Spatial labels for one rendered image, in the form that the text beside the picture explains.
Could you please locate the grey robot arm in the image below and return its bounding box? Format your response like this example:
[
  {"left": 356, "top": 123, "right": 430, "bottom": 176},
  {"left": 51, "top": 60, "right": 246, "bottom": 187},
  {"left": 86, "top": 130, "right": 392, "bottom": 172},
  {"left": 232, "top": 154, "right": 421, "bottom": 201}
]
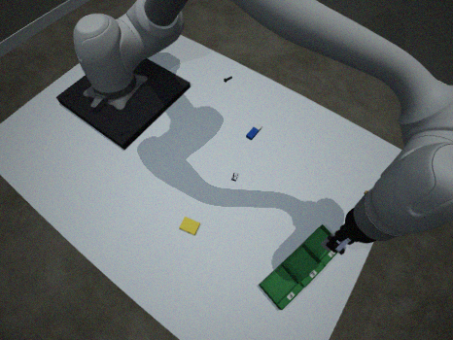
[{"left": 74, "top": 0, "right": 453, "bottom": 241}]

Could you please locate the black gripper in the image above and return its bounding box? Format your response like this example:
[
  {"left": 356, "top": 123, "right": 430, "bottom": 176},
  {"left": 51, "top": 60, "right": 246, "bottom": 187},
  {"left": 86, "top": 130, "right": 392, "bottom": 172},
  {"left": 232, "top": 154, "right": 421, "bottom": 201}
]
[{"left": 320, "top": 208, "right": 377, "bottom": 255}]

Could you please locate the green rack of bins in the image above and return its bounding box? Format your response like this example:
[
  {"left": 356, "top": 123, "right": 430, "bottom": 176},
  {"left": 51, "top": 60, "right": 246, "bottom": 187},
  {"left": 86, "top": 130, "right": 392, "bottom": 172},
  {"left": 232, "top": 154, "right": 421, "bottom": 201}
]
[{"left": 261, "top": 225, "right": 337, "bottom": 310}]

